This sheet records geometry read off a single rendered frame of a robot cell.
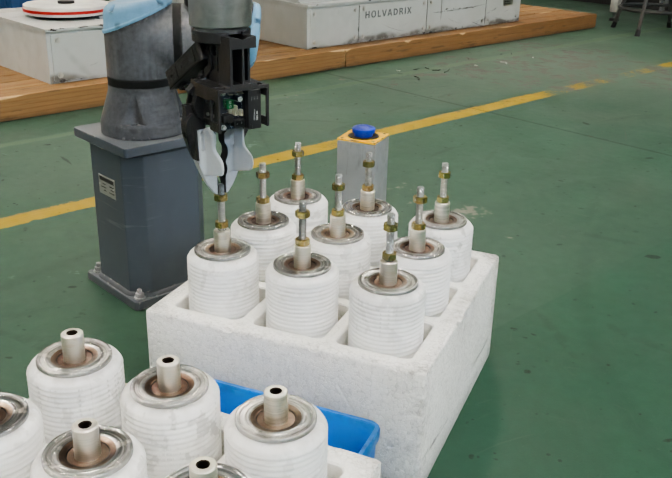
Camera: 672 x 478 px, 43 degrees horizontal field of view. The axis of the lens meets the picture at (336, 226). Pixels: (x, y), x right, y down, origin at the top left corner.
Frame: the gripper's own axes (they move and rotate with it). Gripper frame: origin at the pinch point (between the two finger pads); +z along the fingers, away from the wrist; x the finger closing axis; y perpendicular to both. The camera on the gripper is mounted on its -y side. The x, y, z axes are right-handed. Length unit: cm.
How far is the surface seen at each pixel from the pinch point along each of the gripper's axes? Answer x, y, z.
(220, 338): -4.7, 7.8, 18.3
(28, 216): 2, -92, 35
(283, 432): -16.3, 40.1, 9.2
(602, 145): 164, -56, 35
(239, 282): -0.2, 5.3, 12.5
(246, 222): 7.5, -5.6, 9.2
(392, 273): 11.6, 22.1, 7.9
